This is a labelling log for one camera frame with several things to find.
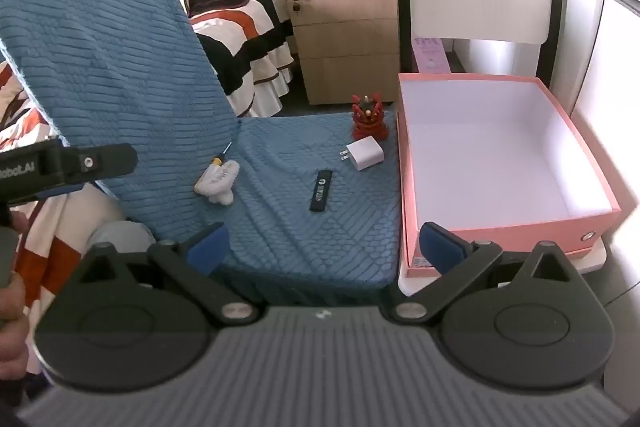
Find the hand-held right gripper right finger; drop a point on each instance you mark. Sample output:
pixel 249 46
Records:
pixel 440 248

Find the blue quilted cloth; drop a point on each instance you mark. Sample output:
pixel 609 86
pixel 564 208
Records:
pixel 125 57

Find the pale grey cloth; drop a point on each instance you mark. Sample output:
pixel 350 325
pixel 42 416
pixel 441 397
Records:
pixel 120 234

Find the keys in lock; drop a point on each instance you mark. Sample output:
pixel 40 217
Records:
pixel 298 2

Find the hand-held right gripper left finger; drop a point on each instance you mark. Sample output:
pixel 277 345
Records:
pixel 210 243

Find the pink cardboard box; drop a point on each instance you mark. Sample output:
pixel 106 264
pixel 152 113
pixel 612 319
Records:
pixel 500 157

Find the small white charger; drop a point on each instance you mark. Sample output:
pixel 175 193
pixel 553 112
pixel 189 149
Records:
pixel 366 154

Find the black framed white partition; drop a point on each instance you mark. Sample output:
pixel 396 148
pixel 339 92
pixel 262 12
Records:
pixel 615 82

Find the black usb stick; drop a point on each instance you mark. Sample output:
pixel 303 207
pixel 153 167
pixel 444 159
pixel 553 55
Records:
pixel 321 191

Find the wooden nightstand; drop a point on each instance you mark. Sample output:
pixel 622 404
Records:
pixel 350 42

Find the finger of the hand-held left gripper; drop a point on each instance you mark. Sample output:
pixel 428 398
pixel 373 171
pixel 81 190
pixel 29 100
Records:
pixel 100 162
pixel 55 194

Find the person's left hand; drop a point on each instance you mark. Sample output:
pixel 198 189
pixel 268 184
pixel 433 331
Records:
pixel 12 337

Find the striped bed blanket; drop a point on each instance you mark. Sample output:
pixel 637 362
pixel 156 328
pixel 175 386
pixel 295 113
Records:
pixel 225 32

